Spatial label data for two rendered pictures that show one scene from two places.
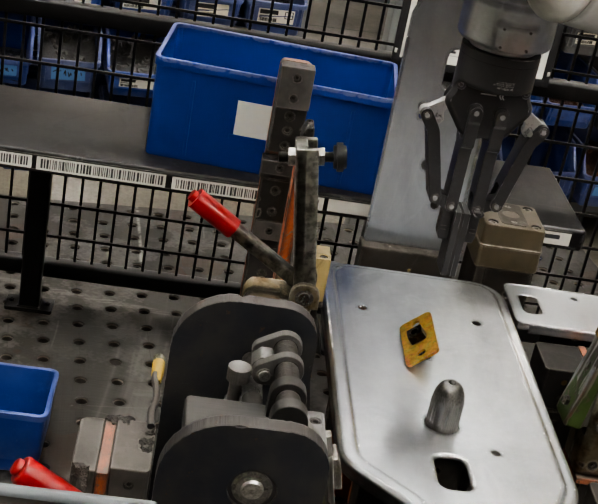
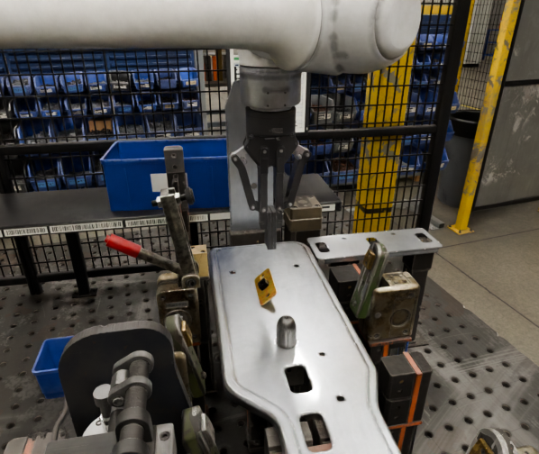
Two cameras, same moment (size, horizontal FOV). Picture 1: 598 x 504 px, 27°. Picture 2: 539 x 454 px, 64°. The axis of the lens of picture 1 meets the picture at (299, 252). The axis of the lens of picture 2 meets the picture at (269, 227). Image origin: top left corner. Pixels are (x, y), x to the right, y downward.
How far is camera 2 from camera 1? 0.54 m
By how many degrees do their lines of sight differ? 4
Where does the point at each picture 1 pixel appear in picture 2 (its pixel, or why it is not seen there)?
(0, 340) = (69, 316)
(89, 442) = not seen: outside the picture
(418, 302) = (263, 260)
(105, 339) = (123, 302)
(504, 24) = (267, 89)
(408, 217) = (251, 214)
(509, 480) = (333, 374)
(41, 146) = (51, 220)
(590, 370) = (364, 285)
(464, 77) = (251, 131)
